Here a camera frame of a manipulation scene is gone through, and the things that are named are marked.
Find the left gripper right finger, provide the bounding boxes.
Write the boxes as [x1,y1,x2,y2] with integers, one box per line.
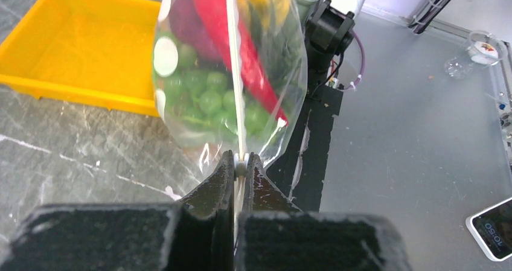
[235,154,412,270]

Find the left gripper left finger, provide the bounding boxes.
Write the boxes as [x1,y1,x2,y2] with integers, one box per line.
[1,151,235,270]

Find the green toy grapes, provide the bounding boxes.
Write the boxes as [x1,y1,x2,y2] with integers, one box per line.
[153,31,273,142]

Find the clear dotted zip top bag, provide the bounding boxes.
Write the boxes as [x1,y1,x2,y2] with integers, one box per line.
[152,0,309,178]

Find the purple toy eggplant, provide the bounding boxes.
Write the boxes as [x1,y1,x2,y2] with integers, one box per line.
[168,0,222,63]

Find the yellow toy pear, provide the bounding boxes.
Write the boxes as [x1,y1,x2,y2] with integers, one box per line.
[237,0,292,30]

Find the red toy chili pepper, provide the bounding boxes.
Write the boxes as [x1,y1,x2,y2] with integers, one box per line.
[187,0,290,127]

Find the orange toy pineapple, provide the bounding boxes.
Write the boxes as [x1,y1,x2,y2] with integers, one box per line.
[244,5,302,88]

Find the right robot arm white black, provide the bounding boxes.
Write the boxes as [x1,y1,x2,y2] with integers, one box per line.
[305,0,365,74]

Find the white smartphone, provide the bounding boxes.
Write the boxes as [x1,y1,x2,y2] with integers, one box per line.
[465,197,511,262]

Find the yellow plastic tray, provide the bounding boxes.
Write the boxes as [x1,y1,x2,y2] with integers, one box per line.
[1,0,160,116]

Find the clear plastic cup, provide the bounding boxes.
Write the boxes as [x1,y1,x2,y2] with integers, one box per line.
[444,30,508,79]

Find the black base frame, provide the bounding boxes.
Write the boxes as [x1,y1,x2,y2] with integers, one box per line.
[266,86,343,212]

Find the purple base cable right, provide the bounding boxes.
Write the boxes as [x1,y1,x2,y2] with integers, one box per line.
[334,29,366,92]

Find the black cable bundle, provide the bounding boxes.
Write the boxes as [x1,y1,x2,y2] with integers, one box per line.
[408,0,475,36]

